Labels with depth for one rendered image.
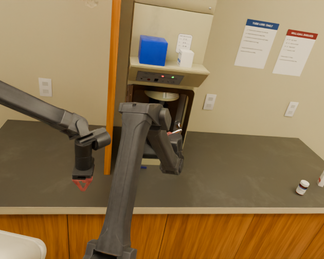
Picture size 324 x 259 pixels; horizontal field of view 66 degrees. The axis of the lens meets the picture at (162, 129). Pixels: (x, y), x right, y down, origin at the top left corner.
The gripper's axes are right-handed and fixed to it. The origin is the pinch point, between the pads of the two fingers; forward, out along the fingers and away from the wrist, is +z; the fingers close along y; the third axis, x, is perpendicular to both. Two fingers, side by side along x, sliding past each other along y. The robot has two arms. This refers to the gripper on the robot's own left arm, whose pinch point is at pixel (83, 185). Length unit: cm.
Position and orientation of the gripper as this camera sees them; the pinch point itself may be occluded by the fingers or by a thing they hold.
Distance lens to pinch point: 99.2
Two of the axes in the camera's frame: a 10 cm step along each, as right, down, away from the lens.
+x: -9.8, -0.6, -1.9
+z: -1.5, 8.6, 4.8
